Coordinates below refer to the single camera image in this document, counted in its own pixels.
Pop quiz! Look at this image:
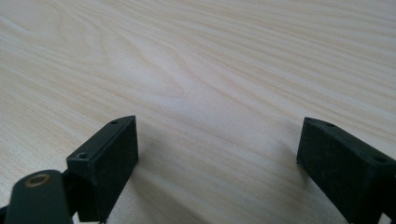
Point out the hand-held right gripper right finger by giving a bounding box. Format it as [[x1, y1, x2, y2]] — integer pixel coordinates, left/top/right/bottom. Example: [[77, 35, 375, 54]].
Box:
[[295, 117, 396, 224]]

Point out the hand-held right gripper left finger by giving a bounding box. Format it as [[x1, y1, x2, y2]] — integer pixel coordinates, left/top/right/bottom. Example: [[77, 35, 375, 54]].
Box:
[[65, 115, 140, 224]]

